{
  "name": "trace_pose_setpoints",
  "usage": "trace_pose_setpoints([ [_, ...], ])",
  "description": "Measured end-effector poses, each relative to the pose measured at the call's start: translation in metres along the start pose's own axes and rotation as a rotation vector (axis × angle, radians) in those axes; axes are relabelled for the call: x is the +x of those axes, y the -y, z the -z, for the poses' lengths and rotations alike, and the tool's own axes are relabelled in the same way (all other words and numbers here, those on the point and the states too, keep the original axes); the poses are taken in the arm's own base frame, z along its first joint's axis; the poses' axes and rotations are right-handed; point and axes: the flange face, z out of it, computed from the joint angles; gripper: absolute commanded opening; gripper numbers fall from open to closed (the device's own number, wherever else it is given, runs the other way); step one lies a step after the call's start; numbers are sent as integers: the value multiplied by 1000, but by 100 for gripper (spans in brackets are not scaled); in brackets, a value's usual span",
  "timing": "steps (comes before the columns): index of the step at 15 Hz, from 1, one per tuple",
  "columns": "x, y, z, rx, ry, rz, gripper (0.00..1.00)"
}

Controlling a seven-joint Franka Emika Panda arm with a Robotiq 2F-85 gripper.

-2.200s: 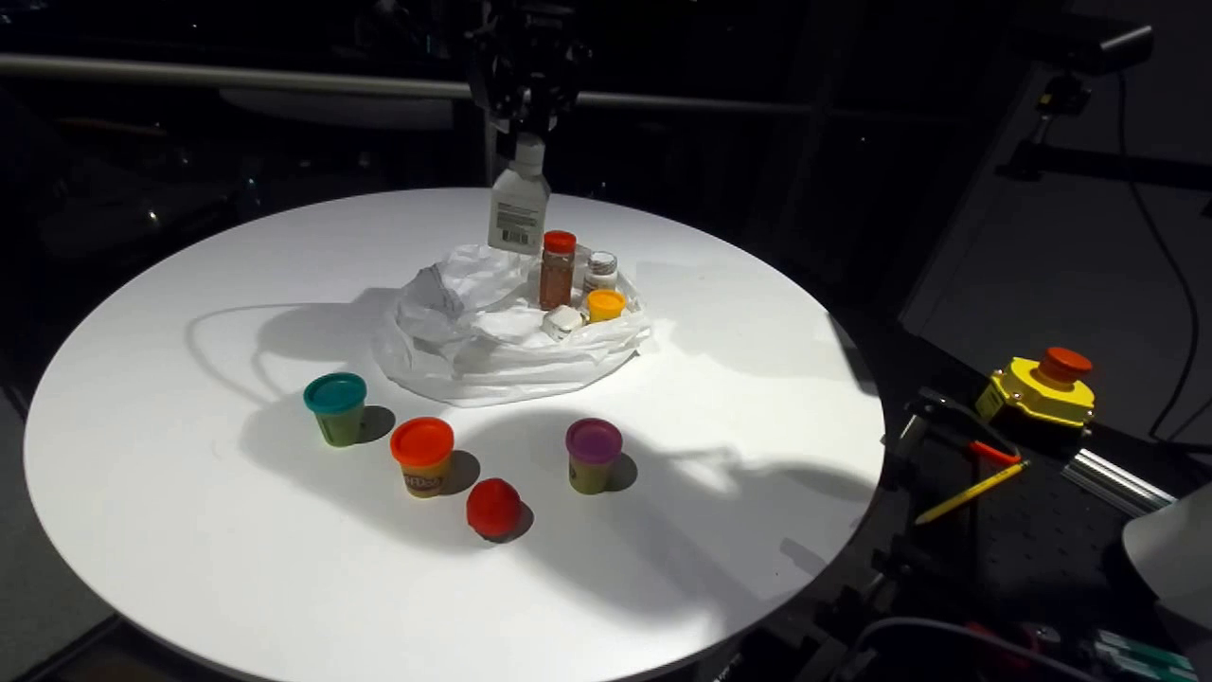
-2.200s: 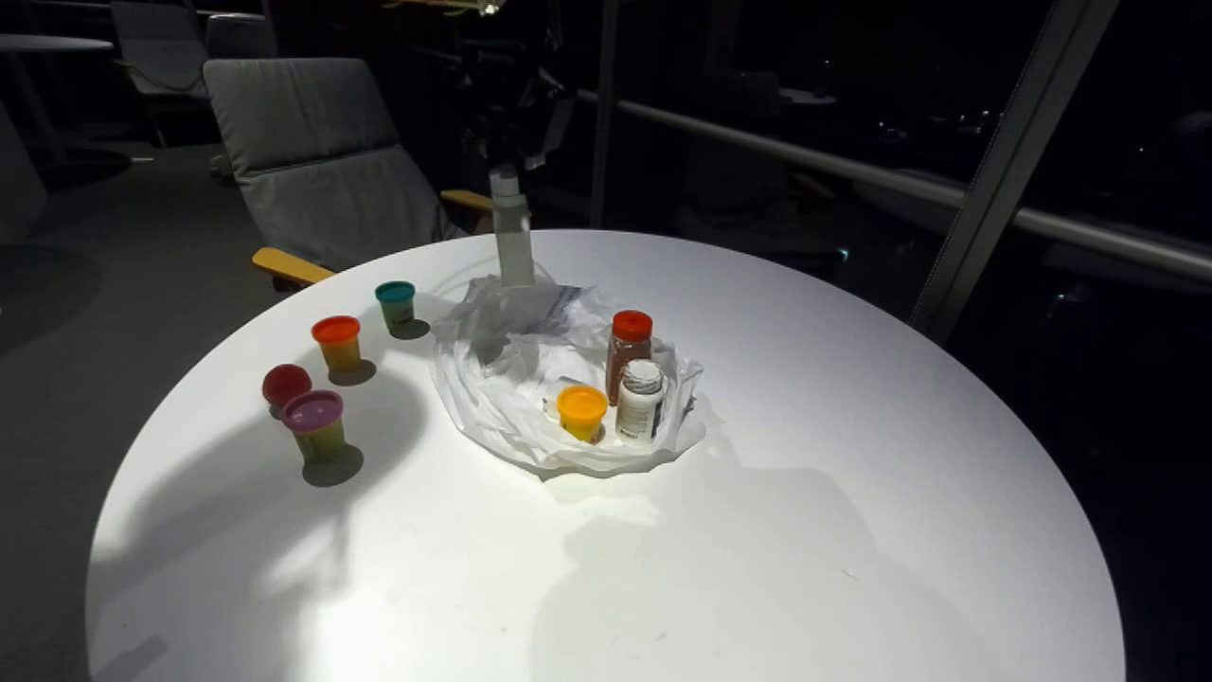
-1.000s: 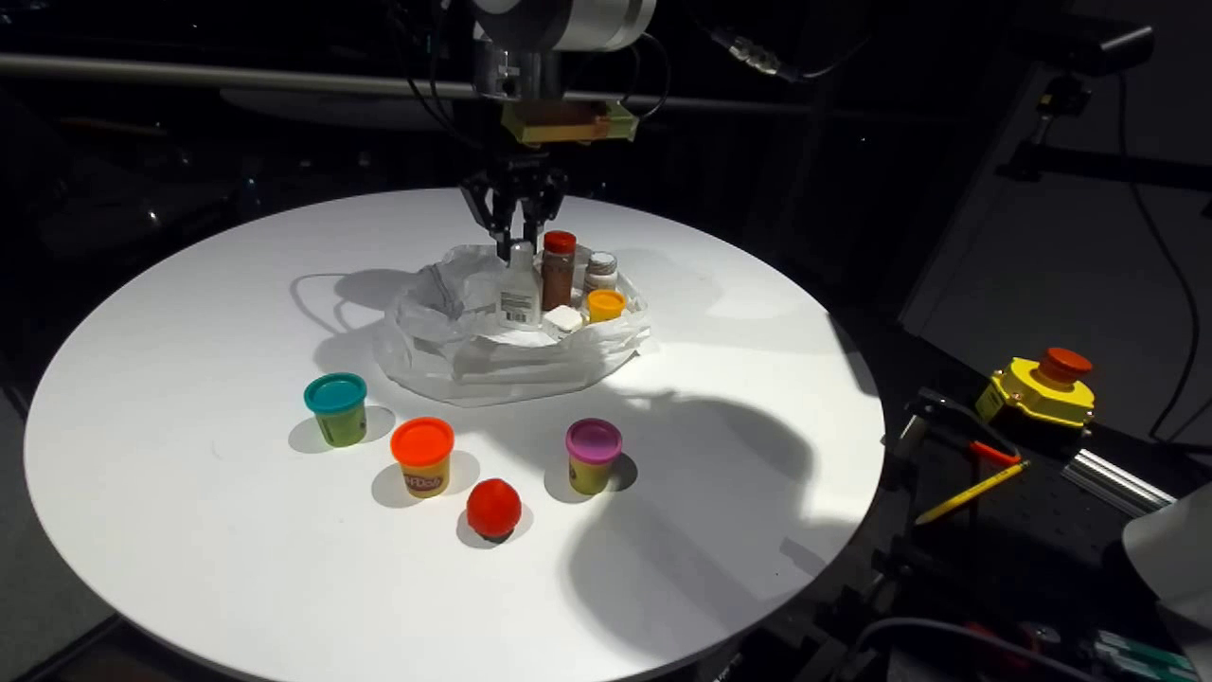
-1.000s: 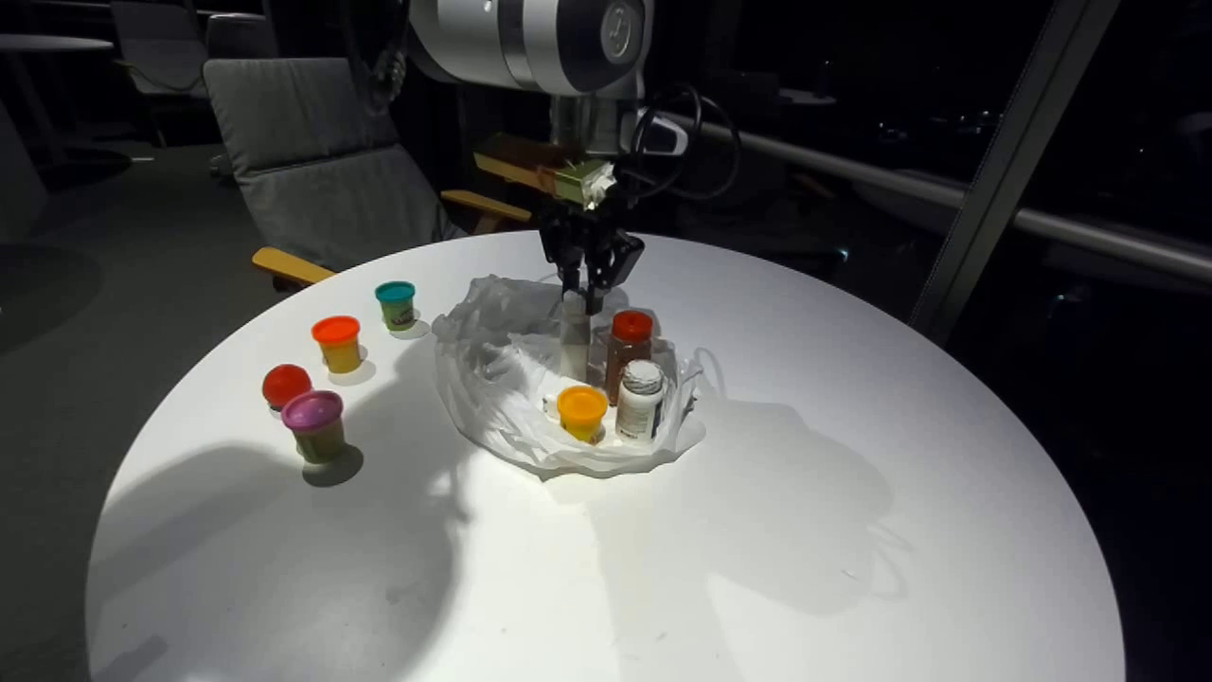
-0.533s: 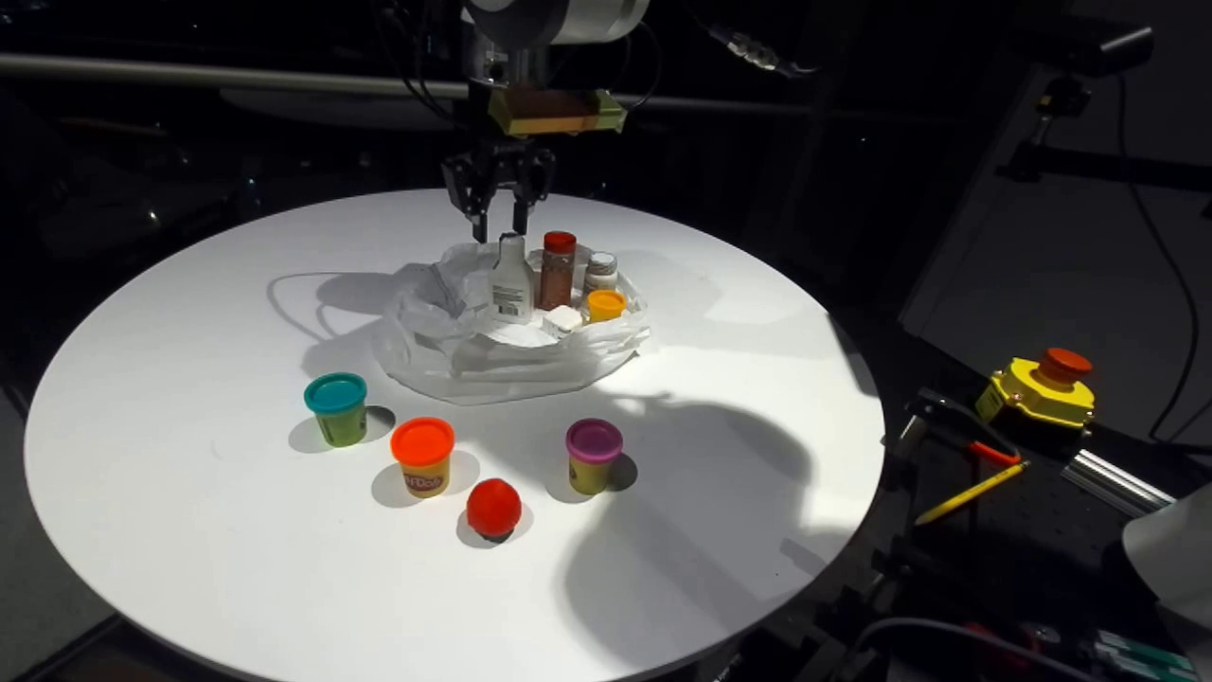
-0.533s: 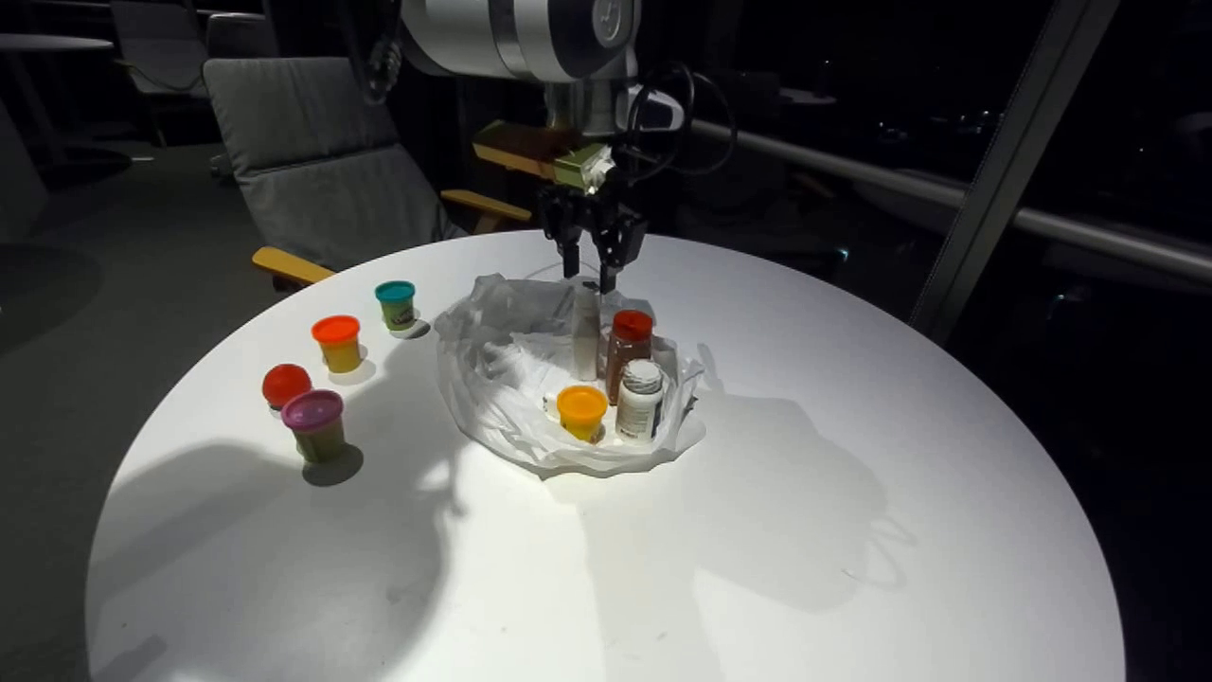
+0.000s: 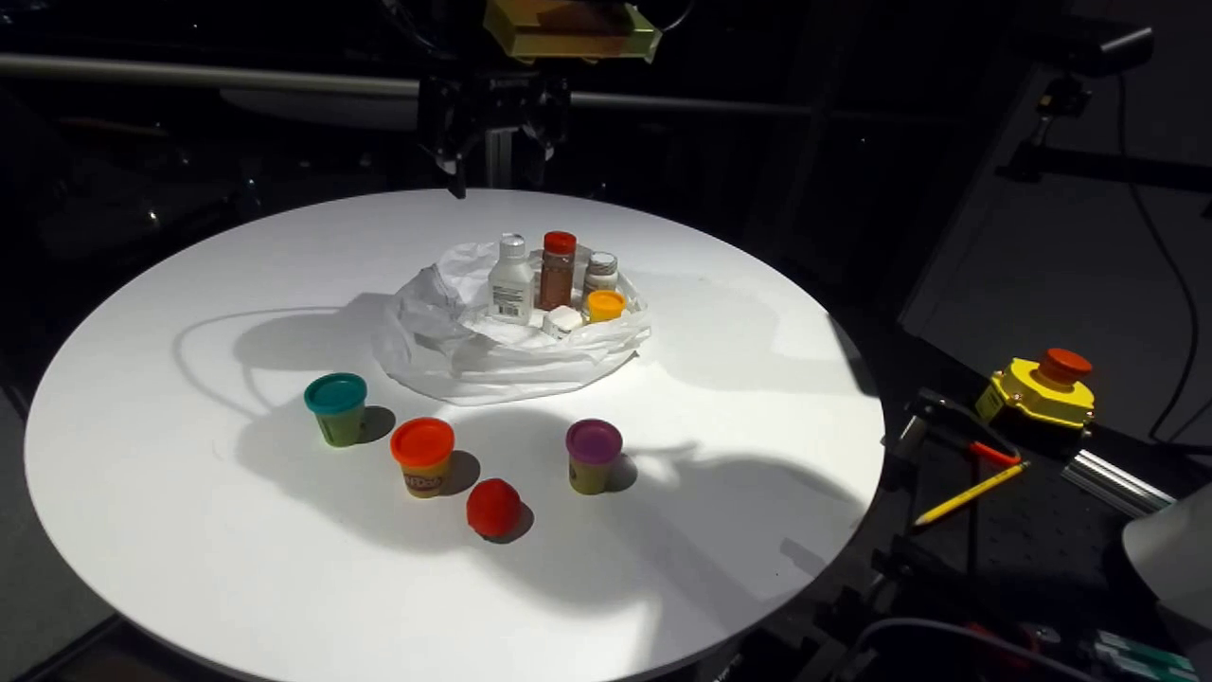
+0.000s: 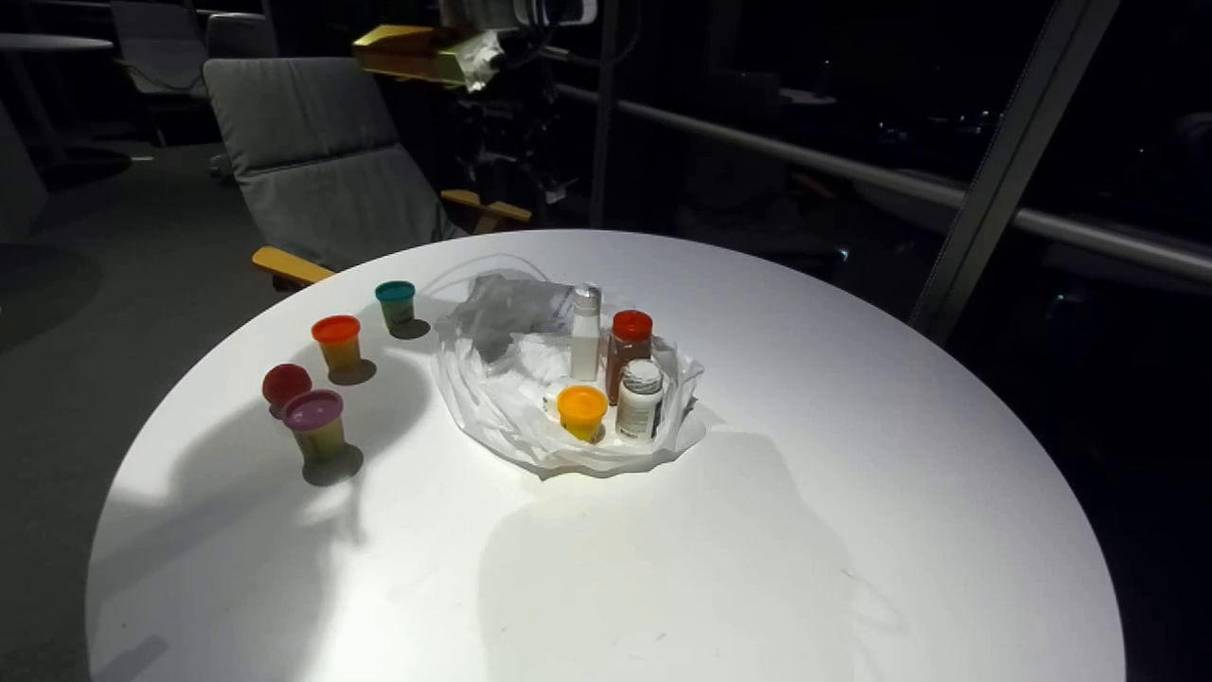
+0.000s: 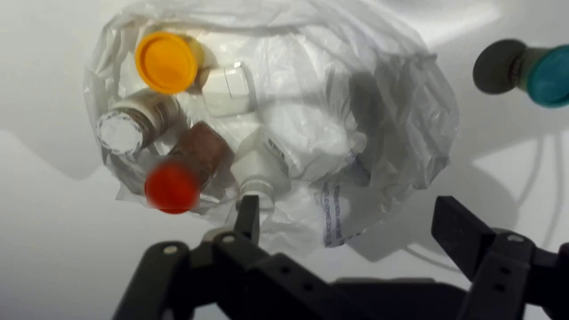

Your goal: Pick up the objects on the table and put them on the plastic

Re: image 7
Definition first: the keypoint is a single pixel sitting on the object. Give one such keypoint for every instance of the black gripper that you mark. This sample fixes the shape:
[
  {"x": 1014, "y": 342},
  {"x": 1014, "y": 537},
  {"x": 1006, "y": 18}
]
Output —
[{"x": 458, "y": 100}]

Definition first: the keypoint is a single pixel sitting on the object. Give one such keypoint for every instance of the yellow pencil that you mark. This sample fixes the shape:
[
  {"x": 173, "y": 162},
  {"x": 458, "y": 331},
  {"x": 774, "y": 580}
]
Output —
[{"x": 970, "y": 492}]

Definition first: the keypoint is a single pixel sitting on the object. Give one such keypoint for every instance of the teal lid dough can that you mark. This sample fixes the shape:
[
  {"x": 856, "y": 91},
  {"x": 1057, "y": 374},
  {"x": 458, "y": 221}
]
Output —
[{"x": 333, "y": 394}]

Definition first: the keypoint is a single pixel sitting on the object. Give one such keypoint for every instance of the white rounded object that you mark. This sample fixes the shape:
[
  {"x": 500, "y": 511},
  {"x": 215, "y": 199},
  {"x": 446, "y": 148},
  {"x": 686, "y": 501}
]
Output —
[{"x": 1174, "y": 556}]

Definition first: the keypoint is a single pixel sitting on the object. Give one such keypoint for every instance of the crumpled clear plastic bag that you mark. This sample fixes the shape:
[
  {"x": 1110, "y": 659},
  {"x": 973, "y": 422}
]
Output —
[{"x": 439, "y": 342}]

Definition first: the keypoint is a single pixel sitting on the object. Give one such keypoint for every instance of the teal object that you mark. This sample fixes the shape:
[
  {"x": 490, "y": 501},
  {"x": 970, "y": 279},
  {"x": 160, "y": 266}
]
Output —
[{"x": 1140, "y": 655}]

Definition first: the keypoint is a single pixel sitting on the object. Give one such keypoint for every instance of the purple lid dough can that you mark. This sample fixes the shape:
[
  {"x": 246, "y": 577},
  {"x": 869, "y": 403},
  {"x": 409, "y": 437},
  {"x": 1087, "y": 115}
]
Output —
[{"x": 592, "y": 439}]

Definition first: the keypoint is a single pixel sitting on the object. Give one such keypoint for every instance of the yellow lid dough can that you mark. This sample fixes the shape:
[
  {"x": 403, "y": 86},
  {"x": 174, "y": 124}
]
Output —
[{"x": 604, "y": 306}]

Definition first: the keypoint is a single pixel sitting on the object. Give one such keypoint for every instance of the grey vertical window post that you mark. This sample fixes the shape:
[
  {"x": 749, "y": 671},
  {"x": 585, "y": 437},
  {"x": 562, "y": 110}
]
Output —
[{"x": 499, "y": 164}]

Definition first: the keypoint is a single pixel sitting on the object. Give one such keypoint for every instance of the clear bottle white cap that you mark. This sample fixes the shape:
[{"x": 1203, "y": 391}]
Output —
[{"x": 514, "y": 288}]

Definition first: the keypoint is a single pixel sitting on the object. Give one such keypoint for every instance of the yellow emergency stop button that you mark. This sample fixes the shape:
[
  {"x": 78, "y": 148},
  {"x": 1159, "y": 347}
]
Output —
[{"x": 1037, "y": 394}]

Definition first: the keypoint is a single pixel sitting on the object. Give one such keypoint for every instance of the brown spice bottle red cap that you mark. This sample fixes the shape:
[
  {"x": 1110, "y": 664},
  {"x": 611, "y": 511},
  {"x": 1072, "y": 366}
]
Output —
[{"x": 556, "y": 279}]

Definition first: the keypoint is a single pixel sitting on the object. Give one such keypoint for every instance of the red lid dough can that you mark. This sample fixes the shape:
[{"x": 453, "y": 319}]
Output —
[{"x": 492, "y": 509}]

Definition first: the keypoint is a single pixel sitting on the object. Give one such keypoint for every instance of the orange lid dough can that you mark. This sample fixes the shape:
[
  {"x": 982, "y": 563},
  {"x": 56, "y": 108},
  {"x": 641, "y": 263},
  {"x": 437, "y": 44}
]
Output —
[{"x": 421, "y": 439}]

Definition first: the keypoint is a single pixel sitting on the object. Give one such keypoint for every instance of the small white pill bottle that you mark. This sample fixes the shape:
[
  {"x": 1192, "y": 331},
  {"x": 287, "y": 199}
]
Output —
[{"x": 604, "y": 269}]

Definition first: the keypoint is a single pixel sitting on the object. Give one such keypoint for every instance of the yellow-green wrist camera box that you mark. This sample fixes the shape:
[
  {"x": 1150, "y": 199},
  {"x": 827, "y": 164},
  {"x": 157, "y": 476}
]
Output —
[{"x": 573, "y": 33}]

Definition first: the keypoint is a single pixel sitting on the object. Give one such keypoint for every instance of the aluminium profile rail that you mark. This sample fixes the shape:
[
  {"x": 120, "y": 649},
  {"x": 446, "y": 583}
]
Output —
[{"x": 1110, "y": 479}]

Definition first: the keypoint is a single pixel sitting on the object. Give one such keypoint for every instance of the dark camera on stand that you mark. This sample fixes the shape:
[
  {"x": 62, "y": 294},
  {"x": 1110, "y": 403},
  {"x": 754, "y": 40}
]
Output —
[{"x": 1098, "y": 44}]

